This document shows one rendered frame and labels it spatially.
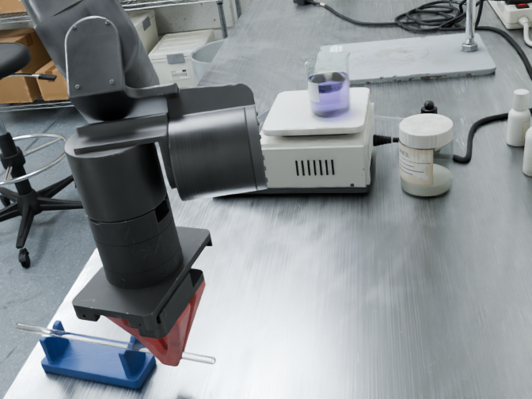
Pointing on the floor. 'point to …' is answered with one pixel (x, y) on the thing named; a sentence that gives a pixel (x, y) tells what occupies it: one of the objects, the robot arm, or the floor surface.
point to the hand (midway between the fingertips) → (170, 354)
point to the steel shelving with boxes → (182, 55)
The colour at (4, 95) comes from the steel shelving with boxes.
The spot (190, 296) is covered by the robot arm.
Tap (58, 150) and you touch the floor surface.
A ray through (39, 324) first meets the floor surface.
